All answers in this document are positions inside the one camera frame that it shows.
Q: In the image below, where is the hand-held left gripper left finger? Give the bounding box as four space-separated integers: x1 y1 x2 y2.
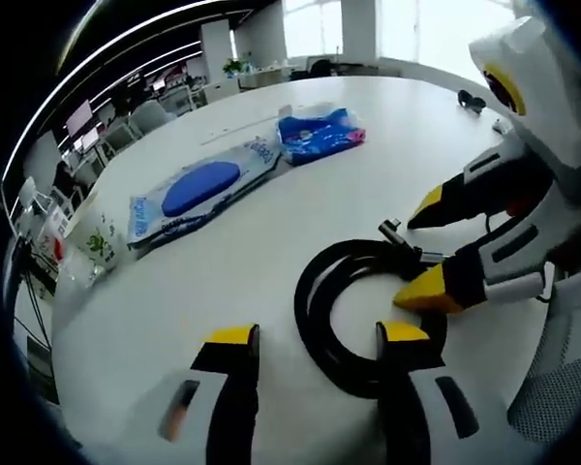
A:
157 323 262 465

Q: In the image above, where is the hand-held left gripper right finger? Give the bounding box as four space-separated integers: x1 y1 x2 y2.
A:
375 319 481 465

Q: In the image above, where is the black cable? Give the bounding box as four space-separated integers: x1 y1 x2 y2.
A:
293 217 449 401

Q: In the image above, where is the blue tissue packet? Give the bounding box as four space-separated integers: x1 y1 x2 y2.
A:
275 103 368 168

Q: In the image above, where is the white paper cup green print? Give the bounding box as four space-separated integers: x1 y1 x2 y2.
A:
78 192 123 271

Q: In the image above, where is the wet wipes pack blue lid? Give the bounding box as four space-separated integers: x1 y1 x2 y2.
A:
125 135 286 252

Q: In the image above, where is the clear plastic water bottle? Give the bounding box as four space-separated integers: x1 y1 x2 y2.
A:
37 191 103 293

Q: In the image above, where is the small black object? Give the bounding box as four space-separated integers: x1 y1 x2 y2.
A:
456 88 488 115

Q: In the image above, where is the white table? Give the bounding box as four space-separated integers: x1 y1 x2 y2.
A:
50 75 558 465

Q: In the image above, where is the white mesh office chair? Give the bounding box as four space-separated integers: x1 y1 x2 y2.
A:
505 263 581 437

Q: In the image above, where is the black tripod stand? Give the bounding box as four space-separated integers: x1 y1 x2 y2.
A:
8 235 55 351

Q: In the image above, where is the background office chair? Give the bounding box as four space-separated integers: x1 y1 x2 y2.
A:
127 98 168 140

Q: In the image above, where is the ceiling light strip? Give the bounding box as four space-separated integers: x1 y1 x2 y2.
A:
2 27 202 181

